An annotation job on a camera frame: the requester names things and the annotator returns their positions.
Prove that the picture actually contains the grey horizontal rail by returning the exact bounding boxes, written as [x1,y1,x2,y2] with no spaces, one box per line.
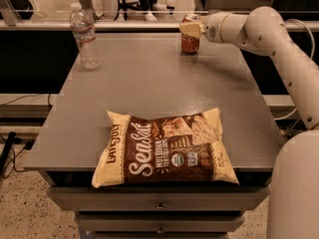
[0,19,319,32]

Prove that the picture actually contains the clear plastic water bottle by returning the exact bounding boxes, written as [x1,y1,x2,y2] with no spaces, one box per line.
[70,2,102,70]

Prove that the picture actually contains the black floor cable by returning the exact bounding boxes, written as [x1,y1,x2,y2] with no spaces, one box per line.
[0,131,34,180]

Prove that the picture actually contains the metal drawer knob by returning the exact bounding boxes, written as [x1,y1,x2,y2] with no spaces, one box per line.
[156,202,165,211]
[157,226,165,234]

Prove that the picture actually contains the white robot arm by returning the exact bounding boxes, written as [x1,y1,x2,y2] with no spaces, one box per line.
[179,6,319,239]

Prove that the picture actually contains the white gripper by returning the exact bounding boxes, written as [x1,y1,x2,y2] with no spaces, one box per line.
[179,12,235,44]

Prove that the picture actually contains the metal lower drawer knob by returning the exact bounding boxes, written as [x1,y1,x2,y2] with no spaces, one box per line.
[157,226,165,234]

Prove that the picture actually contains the grey upper drawer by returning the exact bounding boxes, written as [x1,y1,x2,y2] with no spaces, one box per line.
[47,187,269,211]

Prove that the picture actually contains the person legs with shoes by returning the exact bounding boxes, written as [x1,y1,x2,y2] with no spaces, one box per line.
[114,0,168,22]

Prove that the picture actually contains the brown tortilla chips bag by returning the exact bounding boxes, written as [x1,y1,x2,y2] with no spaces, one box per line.
[92,109,238,188]

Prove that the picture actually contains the red coke can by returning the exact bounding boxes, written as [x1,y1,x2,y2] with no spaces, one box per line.
[181,14,199,54]

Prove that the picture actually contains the metal upper drawer knob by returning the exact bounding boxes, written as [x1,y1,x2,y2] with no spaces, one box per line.
[156,202,165,211]

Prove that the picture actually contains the grey lower drawer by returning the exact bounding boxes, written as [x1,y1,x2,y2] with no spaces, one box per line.
[76,212,244,233]

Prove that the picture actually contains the grey drawer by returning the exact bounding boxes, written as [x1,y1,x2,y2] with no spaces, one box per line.
[76,212,244,233]
[47,187,269,211]

